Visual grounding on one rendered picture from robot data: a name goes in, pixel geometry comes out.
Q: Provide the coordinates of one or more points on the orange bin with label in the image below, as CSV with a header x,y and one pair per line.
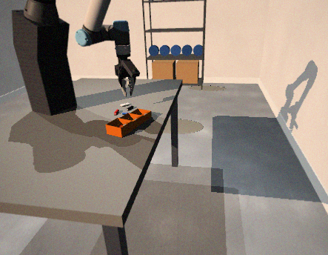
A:
x,y
129,122

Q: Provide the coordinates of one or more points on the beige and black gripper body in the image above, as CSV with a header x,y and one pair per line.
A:
x,y
120,68

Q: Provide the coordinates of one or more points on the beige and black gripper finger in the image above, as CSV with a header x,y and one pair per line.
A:
x,y
122,84
131,84

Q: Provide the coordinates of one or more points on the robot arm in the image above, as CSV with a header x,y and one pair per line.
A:
x,y
45,12

